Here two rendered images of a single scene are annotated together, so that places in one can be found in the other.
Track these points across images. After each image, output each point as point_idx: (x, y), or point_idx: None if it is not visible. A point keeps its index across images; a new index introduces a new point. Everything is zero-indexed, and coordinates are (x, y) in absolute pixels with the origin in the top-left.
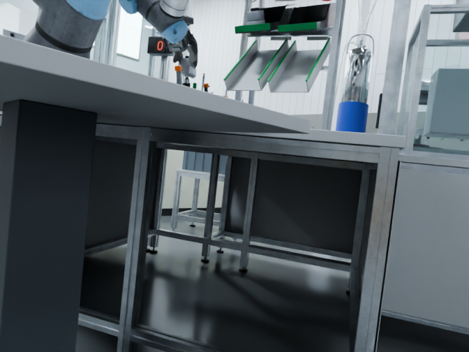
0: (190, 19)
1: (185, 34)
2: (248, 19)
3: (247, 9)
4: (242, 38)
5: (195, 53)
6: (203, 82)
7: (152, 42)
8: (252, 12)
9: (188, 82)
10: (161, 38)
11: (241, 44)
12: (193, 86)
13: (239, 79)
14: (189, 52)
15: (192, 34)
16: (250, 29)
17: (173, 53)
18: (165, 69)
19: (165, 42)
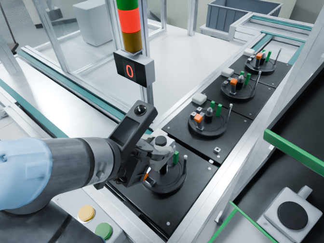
0: (146, 124)
1: (138, 167)
2: (264, 217)
3: (281, 110)
4: (254, 154)
5: (166, 157)
6: (184, 165)
7: (119, 62)
8: (279, 228)
9: (164, 164)
10: (128, 62)
11: (249, 160)
12: (174, 156)
13: (231, 231)
14: (154, 163)
15: (152, 156)
16: (265, 236)
17: (148, 84)
18: (145, 90)
19: (135, 70)
